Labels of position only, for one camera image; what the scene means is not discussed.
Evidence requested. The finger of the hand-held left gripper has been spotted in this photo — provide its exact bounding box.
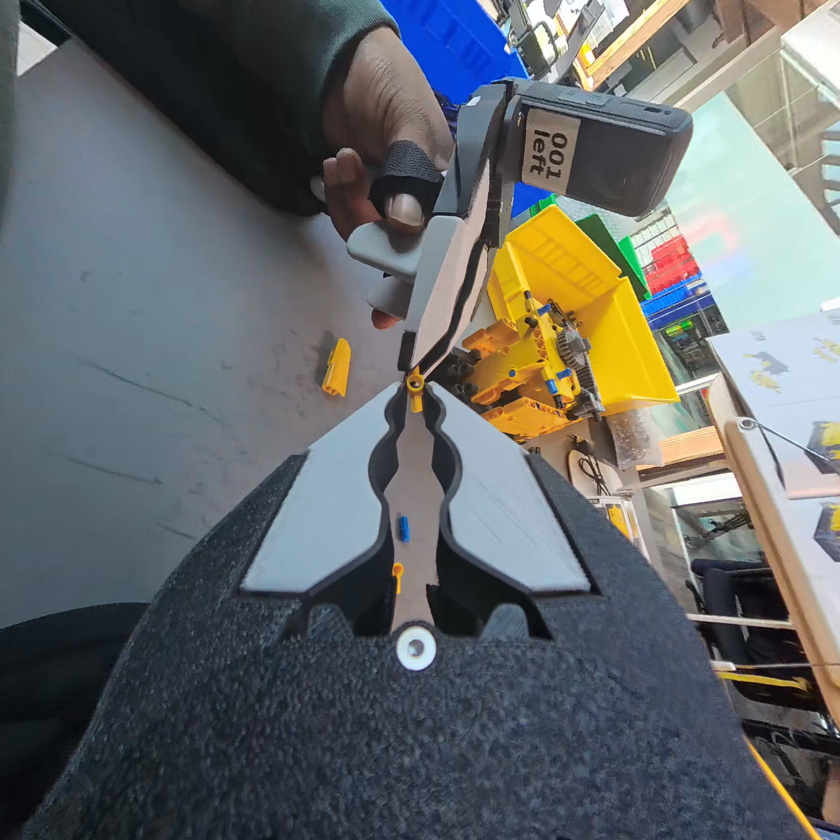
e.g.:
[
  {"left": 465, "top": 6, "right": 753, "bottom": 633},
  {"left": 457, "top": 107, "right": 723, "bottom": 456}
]
[
  {"left": 398, "top": 171, "right": 494, "bottom": 382},
  {"left": 419, "top": 245, "right": 497, "bottom": 383}
]

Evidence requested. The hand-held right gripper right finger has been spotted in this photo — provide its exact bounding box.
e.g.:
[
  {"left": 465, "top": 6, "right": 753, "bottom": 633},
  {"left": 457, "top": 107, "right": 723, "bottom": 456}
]
[{"left": 424, "top": 382, "right": 593, "bottom": 636}]

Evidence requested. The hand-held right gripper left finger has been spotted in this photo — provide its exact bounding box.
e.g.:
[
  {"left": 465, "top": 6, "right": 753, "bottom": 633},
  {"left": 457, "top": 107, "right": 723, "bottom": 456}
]
[{"left": 240, "top": 382, "right": 405, "bottom": 636}]

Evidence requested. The person's left forearm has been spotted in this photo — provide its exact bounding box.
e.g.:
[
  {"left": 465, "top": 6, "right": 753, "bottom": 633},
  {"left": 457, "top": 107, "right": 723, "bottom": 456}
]
[{"left": 39, "top": 0, "right": 403, "bottom": 219}]

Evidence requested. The yellow lego vehicle model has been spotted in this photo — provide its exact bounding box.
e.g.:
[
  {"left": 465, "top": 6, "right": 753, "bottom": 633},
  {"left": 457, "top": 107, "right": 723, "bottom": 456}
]
[{"left": 451, "top": 289, "right": 606, "bottom": 439}]

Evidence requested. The yellow lego tooth piece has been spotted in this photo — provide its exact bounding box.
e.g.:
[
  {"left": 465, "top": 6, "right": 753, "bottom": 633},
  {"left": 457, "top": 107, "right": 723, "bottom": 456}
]
[{"left": 320, "top": 337, "right": 353, "bottom": 397}]

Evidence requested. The lego instruction booklet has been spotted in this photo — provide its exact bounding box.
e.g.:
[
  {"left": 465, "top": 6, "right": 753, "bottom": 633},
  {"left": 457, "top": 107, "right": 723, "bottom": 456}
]
[{"left": 709, "top": 310, "right": 840, "bottom": 501}]

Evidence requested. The person's left hand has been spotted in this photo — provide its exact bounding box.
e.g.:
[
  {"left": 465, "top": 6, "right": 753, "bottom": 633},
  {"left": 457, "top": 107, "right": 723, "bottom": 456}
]
[{"left": 320, "top": 26, "right": 455, "bottom": 330}]

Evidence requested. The green plastic bin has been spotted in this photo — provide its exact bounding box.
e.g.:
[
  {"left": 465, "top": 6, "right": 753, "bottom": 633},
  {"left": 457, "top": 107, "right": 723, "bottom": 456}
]
[{"left": 576, "top": 212, "right": 652, "bottom": 301}]

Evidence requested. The wooden shelf unit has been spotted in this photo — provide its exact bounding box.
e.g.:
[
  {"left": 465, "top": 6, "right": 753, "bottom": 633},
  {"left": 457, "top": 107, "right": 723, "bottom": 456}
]
[{"left": 570, "top": 0, "right": 840, "bottom": 94}]

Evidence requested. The red plastic crate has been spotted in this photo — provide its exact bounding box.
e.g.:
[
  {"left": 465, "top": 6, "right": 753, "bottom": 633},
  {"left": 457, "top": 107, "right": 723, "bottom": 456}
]
[{"left": 645, "top": 235, "right": 698, "bottom": 294}]

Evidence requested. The clear bag of small parts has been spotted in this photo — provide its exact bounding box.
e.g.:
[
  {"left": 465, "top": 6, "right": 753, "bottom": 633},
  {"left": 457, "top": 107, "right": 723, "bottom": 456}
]
[{"left": 606, "top": 408, "right": 660, "bottom": 471}]

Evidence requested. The yellow plastic bin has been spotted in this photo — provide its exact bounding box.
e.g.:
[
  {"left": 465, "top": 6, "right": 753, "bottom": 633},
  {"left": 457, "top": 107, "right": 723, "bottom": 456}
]
[{"left": 486, "top": 203, "right": 681, "bottom": 417}]

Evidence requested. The blue plastic crate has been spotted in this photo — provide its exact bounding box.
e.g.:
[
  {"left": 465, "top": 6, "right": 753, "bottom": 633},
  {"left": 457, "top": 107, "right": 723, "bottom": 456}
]
[{"left": 640, "top": 272, "right": 718, "bottom": 317}]

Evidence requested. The blue plastic bin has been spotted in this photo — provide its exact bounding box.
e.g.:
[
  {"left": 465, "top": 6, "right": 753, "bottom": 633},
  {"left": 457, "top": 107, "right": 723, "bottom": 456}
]
[{"left": 379, "top": 0, "right": 557, "bottom": 219}]

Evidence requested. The black office chair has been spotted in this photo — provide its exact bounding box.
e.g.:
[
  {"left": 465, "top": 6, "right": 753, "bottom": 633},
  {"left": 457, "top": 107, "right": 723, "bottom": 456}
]
[{"left": 688, "top": 556, "right": 796, "bottom": 668}]

